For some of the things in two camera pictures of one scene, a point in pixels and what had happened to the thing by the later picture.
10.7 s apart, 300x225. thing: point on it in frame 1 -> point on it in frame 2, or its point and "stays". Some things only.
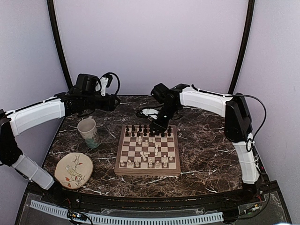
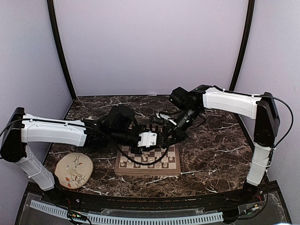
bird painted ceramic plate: (73, 170) stays
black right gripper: (161, 127) -> (178, 135)
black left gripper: (109, 105) -> (137, 151)
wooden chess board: (142, 152) stays
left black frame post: (53, 20) stays
